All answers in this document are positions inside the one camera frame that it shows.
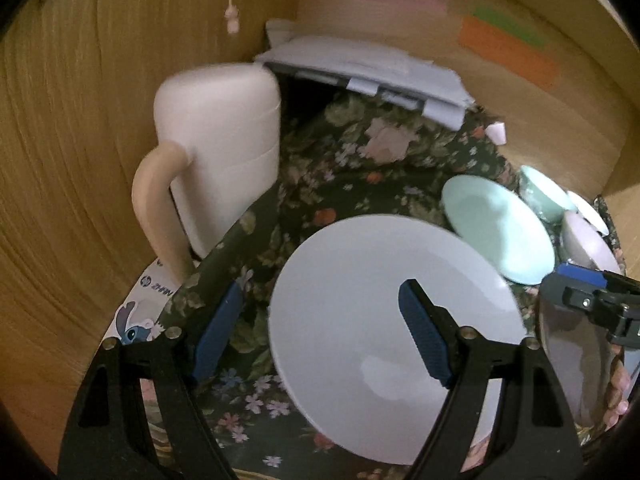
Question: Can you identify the light green plate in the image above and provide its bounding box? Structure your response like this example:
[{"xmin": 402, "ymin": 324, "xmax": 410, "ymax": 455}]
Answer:
[{"xmin": 441, "ymin": 174, "xmax": 557, "ymax": 285}]

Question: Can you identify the light green bowl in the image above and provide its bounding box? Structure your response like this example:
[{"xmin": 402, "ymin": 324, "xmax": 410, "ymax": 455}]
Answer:
[{"xmin": 516, "ymin": 164, "xmax": 577, "ymax": 227}]

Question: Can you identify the orange sticky note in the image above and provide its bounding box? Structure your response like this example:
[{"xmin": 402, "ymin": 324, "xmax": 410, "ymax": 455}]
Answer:
[{"xmin": 457, "ymin": 16, "xmax": 560, "ymax": 92}]

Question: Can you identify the white jug with beige handle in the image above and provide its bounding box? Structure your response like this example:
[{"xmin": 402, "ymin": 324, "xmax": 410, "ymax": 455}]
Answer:
[{"xmin": 131, "ymin": 62, "xmax": 282, "ymax": 282}]

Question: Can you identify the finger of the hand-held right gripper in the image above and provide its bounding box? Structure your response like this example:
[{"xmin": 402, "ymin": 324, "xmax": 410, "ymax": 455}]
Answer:
[{"xmin": 541, "ymin": 261, "xmax": 640, "ymax": 347}]

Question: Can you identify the stack of white papers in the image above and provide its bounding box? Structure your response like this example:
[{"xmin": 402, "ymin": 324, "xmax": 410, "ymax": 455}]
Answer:
[{"xmin": 254, "ymin": 19, "xmax": 477, "ymax": 130}]

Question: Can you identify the green sticky note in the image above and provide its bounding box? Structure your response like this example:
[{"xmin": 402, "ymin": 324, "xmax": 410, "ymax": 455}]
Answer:
[{"xmin": 472, "ymin": 4, "xmax": 546, "ymax": 51}]

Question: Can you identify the large white plate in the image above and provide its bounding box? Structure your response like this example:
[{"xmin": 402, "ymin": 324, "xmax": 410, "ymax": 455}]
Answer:
[{"xmin": 267, "ymin": 215, "xmax": 527, "ymax": 467}]

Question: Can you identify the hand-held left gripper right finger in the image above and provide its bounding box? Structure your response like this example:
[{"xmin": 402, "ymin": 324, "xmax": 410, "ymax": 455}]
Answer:
[{"xmin": 398, "ymin": 279, "xmax": 586, "ymax": 480}]

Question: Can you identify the person's right hand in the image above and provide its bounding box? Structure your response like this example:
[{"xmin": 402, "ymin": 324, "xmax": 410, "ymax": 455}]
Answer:
[{"xmin": 606, "ymin": 359, "xmax": 633, "ymax": 419}]

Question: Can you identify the white spotted bowl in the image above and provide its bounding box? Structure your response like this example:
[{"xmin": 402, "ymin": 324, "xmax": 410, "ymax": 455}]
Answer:
[{"xmin": 566, "ymin": 190, "xmax": 610, "ymax": 237}]

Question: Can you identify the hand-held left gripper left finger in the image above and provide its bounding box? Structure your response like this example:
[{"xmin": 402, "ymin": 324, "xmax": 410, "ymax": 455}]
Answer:
[{"xmin": 57, "ymin": 280, "xmax": 246, "ymax": 480}]

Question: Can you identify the dark floral tablecloth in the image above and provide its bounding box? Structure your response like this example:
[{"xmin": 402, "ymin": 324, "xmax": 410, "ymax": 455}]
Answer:
[{"xmin": 140, "ymin": 94, "xmax": 627, "ymax": 480}]

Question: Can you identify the pink bowl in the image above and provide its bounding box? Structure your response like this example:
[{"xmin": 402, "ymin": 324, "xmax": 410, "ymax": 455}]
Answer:
[{"xmin": 561, "ymin": 209, "xmax": 622, "ymax": 277}]

